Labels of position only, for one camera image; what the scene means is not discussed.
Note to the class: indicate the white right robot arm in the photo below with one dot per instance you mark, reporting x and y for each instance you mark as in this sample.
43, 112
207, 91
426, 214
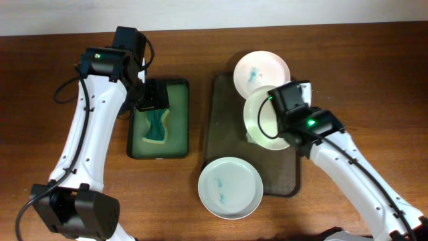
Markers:
387, 215

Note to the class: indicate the dark green water tray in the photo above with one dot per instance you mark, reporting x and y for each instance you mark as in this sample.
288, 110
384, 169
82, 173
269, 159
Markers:
176, 145

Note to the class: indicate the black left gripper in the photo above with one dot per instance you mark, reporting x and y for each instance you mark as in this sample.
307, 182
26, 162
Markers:
154, 101

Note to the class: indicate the pale green plate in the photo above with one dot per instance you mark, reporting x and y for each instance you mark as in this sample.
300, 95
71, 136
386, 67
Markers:
230, 188

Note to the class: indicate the cream plate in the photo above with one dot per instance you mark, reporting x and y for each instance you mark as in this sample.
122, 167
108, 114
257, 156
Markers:
268, 120

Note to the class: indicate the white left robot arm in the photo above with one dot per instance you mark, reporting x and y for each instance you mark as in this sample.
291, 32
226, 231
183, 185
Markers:
110, 82

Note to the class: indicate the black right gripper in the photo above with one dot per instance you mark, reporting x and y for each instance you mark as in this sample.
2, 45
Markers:
315, 109

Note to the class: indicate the green yellow sponge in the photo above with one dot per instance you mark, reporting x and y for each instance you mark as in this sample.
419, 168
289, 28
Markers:
157, 129

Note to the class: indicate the large brown serving tray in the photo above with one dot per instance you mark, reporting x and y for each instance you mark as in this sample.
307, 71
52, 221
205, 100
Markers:
226, 136

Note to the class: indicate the pink plate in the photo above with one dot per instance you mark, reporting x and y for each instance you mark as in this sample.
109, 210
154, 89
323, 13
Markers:
257, 69

